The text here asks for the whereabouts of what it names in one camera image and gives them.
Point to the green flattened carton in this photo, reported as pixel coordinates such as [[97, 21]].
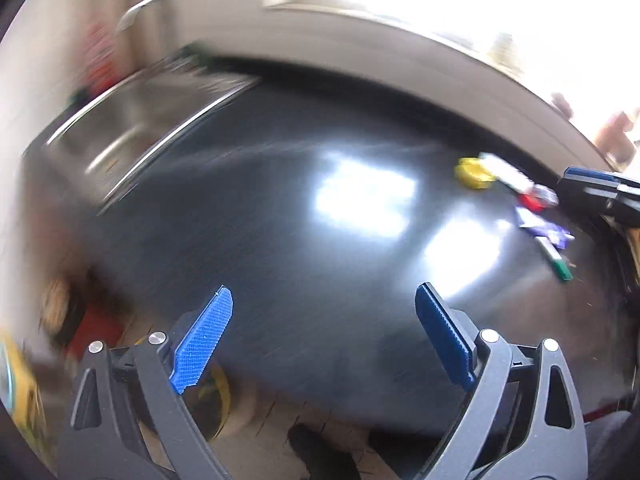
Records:
[[505, 172]]

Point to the stainless steel sink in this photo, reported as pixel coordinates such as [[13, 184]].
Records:
[[140, 125]]

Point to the green marker pen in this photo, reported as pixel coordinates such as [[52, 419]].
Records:
[[555, 260]]

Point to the yellow tape roll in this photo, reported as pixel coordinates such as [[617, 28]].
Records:
[[472, 172]]

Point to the purple squeeze tube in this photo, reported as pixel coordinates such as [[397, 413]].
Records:
[[545, 230]]

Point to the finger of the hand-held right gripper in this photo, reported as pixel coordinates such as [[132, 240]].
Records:
[[592, 174], [585, 195]]

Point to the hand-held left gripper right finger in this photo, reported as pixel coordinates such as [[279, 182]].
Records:
[[445, 340]]

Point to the yellow rimmed bucket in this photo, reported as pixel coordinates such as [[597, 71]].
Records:
[[222, 400]]

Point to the dark green cloth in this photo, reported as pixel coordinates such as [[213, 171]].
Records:
[[195, 55]]

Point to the crumpled silver foil wrapper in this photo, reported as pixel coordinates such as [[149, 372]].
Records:
[[546, 194]]

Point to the red floor thing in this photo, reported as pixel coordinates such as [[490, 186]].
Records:
[[97, 330]]

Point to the red tape roll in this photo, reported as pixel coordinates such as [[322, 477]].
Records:
[[531, 202]]

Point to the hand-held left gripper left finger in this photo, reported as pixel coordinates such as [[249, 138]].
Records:
[[202, 345]]

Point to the yellow printed bag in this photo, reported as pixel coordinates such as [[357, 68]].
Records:
[[20, 390]]

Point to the chrome faucet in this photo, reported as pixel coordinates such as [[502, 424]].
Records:
[[140, 10]]

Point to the round brown printed thing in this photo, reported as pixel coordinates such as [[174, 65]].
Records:
[[55, 305]]

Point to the red patterned bottle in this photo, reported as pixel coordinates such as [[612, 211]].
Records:
[[102, 60]]

